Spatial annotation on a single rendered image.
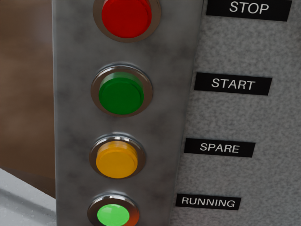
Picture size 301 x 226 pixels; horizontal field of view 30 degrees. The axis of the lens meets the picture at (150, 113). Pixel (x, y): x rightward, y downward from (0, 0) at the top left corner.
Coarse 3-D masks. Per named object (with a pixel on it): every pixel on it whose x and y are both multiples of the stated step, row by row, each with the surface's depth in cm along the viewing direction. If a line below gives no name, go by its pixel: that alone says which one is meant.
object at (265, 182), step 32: (224, 32) 32; (256, 32) 32; (288, 32) 32; (224, 64) 34; (256, 64) 34; (288, 64) 33; (192, 96) 35; (224, 96) 35; (256, 96) 35; (288, 96) 35; (192, 128) 36; (224, 128) 36; (256, 128) 36; (288, 128) 36; (192, 160) 38; (224, 160) 38; (256, 160) 38; (288, 160) 38; (192, 192) 40; (224, 192) 40; (256, 192) 40; (288, 192) 40; (192, 224) 42; (224, 224) 42; (256, 224) 42; (288, 224) 42
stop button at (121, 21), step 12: (108, 0) 29; (120, 0) 28; (132, 0) 28; (144, 0) 29; (108, 12) 29; (120, 12) 29; (132, 12) 29; (144, 12) 29; (108, 24) 29; (120, 24) 29; (132, 24) 29; (144, 24) 29; (120, 36) 30; (132, 36) 30
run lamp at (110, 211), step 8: (104, 208) 38; (112, 208) 38; (120, 208) 38; (104, 216) 38; (112, 216) 38; (120, 216) 38; (128, 216) 38; (104, 224) 39; (112, 224) 38; (120, 224) 39
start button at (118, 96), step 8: (112, 80) 32; (120, 80) 31; (128, 80) 31; (136, 80) 32; (104, 88) 32; (112, 88) 32; (120, 88) 32; (128, 88) 32; (136, 88) 32; (104, 96) 32; (112, 96) 32; (120, 96) 32; (128, 96) 32; (136, 96) 32; (104, 104) 32; (112, 104) 32; (120, 104) 32; (128, 104) 32; (136, 104) 32; (112, 112) 33; (120, 112) 33; (128, 112) 33
